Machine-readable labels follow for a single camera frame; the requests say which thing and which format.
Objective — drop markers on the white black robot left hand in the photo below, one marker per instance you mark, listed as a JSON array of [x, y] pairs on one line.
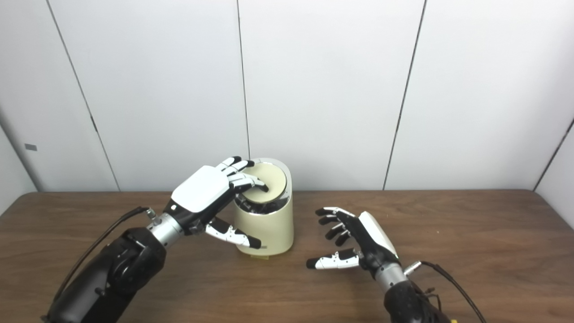
[[202, 188]]

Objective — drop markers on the round cream bin lid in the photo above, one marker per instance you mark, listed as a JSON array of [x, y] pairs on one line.
[[271, 179]]

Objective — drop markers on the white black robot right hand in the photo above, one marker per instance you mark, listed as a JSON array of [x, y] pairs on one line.
[[372, 242]]

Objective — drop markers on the cream-colored bin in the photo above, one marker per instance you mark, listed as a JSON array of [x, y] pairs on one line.
[[278, 229]]

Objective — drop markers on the small grey wall label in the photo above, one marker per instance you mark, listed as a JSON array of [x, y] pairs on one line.
[[30, 147]]

